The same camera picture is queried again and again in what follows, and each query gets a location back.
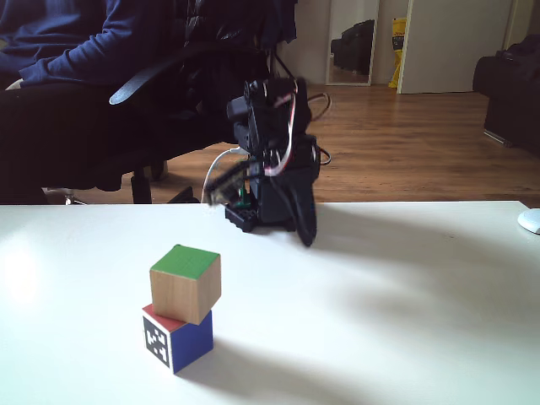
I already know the white door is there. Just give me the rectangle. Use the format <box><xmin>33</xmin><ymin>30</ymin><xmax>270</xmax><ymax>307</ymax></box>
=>
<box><xmin>396</xmin><ymin>0</ymin><xmax>527</xmax><ymax>95</ymax></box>

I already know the white round device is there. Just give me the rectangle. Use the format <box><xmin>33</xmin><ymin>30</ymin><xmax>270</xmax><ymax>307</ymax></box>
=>
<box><xmin>516</xmin><ymin>208</ymin><xmax>540</xmax><ymax>235</ymax></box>

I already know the black office chair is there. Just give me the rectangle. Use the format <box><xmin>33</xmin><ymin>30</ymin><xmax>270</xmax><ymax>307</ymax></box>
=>
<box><xmin>41</xmin><ymin>0</ymin><xmax>299</xmax><ymax>206</ymax></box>

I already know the person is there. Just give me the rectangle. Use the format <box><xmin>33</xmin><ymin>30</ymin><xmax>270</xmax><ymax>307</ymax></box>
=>
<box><xmin>0</xmin><ymin>0</ymin><xmax>237</xmax><ymax>203</ymax></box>

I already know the leaning wall mirror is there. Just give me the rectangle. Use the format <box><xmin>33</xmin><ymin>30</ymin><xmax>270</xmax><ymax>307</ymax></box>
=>
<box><xmin>325</xmin><ymin>0</ymin><xmax>381</xmax><ymax>88</ymax></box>

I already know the black sofa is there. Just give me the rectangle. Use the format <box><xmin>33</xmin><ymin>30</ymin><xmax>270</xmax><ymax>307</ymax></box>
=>
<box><xmin>472</xmin><ymin>33</ymin><xmax>540</xmax><ymax>159</ymax></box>

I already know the red white black servo cable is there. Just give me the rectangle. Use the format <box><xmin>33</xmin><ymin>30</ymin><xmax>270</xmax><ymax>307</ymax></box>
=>
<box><xmin>263</xmin><ymin>78</ymin><xmax>301</xmax><ymax>176</ymax></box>

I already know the green-topped wooden cube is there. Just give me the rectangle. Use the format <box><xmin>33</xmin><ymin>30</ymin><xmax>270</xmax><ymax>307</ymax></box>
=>
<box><xmin>149</xmin><ymin>243</ymin><xmax>223</xmax><ymax>326</ymax></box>

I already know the small gripper camera board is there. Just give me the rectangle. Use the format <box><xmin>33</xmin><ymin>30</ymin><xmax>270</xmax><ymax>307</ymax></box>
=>
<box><xmin>204</xmin><ymin>162</ymin><xmax>251</xmax><ymax>208</ymax></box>

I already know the red and blue wooden cube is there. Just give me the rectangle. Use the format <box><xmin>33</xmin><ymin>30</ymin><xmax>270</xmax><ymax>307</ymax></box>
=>
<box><xmin>141</xmin><ymin>303</ymin><xmax>214</xmax><ymax>375</ymax></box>

